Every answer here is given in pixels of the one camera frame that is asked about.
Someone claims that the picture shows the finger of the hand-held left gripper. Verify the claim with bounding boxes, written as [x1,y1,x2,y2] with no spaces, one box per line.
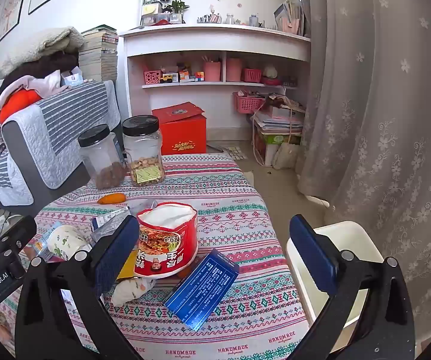
[0,215,37,259]

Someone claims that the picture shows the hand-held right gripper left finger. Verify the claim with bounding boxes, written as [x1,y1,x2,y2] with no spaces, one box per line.
[15,214,141,360]

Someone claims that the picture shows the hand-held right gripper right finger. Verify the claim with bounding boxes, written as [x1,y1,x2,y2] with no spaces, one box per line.
[289,214,415,360]

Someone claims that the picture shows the white plastic chair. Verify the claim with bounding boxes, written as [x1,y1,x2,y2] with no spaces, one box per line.
[286,220,385,332]

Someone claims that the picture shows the red snack bag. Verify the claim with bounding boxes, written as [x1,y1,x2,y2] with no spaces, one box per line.
[136,202,199,279]

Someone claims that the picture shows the yellow packet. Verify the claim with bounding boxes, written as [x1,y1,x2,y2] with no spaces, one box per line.
[116,249,138,282]

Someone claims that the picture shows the colourful snack packet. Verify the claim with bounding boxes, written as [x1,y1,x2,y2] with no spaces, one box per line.
[28,221,64,263]

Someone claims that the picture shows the silver foil wrapper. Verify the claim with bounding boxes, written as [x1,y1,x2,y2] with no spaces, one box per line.
[91,208,131,242]

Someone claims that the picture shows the white crumpled wrapper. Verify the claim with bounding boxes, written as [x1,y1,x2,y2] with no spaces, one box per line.
[110,277,154,306]

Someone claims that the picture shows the white green-print paper cup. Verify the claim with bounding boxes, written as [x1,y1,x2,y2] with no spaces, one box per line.
[46,225,92,262]

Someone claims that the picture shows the striped quilt seat cover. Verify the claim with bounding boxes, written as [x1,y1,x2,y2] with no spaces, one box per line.
[0,150,34,207]

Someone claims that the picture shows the clear crumpled plastic wrapper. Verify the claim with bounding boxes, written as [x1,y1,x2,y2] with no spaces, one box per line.
[127,199,160,215]

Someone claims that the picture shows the grey sofa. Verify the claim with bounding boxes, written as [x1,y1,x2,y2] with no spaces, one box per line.
[0,80,122,207]

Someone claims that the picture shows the blue cardboard box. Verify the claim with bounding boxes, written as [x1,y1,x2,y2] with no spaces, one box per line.
[163,248,239,332]

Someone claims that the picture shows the clear jar with brown snacks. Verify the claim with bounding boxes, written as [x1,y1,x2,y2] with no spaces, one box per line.
[78,124,128,190]

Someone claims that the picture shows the white cloth bag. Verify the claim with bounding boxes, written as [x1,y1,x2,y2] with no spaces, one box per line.
[273,142,300,170]

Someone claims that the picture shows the clear jar with peanuts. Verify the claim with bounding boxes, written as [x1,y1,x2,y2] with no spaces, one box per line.
[121,115,165,187]

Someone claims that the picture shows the green-print cardboard box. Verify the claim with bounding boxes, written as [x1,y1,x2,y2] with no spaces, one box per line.
[255,129,302,167]

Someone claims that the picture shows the orange cloth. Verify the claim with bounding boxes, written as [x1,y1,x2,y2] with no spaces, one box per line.
[0,89,43,124]

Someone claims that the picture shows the grey striped quilt cover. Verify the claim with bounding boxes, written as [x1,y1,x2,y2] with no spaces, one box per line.
[1,80,121,190]

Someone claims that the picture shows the stack of papers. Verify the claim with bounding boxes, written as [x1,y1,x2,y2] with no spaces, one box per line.
[253,97,306,136]

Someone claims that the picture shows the red cardboard box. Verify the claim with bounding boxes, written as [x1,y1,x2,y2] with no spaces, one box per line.
[151,102,208,155]

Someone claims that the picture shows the pink cloth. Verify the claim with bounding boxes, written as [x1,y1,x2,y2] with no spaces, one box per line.
[0,69,71,109]

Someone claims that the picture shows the floral lace curtain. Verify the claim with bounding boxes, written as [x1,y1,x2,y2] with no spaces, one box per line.
[296,0,431,342]

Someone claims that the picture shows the white paper box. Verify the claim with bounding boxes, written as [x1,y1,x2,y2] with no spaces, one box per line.
[61,67,85,87]

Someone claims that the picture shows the large pink plastic basket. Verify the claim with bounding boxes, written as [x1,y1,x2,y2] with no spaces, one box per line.
[232,91,266,114]

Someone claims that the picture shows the dark clothes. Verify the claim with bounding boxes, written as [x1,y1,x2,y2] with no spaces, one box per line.
[3,52,79,87]

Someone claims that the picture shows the small pink plastic basket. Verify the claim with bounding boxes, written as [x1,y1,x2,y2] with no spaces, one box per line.
[241,68,263,83]

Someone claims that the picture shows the beige fluffy blanket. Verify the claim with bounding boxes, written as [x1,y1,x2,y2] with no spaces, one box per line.
[0,27,85,80]

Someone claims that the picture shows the stack of books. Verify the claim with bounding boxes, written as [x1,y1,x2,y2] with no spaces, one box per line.
[78,25,119,83]

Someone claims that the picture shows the pink storage bin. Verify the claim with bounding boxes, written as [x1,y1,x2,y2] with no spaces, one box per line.
[226,58,243,82]
[203,61,221,82]

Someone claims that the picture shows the white bookshelf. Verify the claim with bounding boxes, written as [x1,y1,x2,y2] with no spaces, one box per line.
[119,0,311,143]

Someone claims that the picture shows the upright books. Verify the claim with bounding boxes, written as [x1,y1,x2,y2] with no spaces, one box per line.
[274,0,306,36]

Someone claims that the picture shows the small potted plant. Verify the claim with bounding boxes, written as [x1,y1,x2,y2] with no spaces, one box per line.
[171,0,190,24]

